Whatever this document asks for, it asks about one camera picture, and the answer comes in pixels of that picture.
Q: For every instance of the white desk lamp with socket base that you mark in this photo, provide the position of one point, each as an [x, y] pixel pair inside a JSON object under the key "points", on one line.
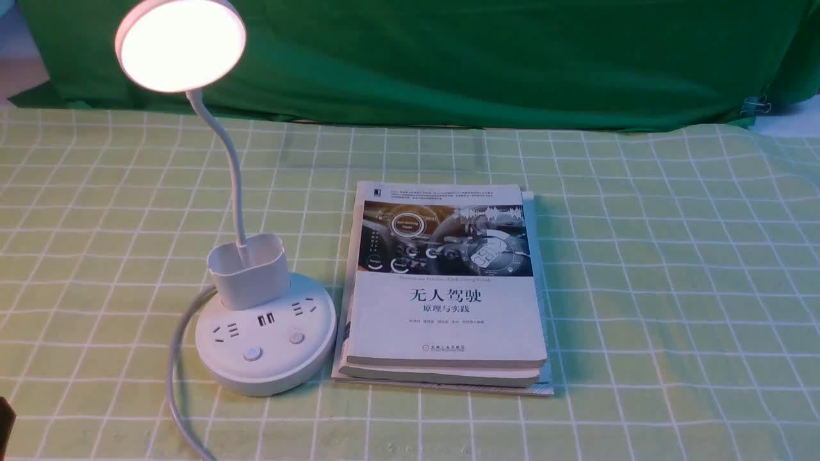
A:
{"points": [[260, 329]]}

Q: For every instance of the top white book with car cover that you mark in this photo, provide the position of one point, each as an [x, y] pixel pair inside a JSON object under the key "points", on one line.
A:
{"points": [[442, 307]]}

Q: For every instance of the bottom thin blue book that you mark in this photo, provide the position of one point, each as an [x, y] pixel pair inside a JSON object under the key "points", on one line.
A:
{"points": [[541, 307]]}

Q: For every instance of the green backdrop cloth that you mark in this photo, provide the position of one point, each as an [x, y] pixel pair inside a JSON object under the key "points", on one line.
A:
{"points": [[628, 66]]}

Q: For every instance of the green checkered tablecloth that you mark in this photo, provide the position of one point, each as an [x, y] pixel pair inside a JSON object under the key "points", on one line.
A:
{"points": [[681, 283]]}

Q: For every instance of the metal binder clip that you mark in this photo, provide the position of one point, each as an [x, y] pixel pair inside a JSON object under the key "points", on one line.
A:
{"points": [[755, 106]]}

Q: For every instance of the dark object at left edge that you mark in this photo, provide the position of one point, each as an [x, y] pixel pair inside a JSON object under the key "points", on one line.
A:
{"points": [[7, 421]]}

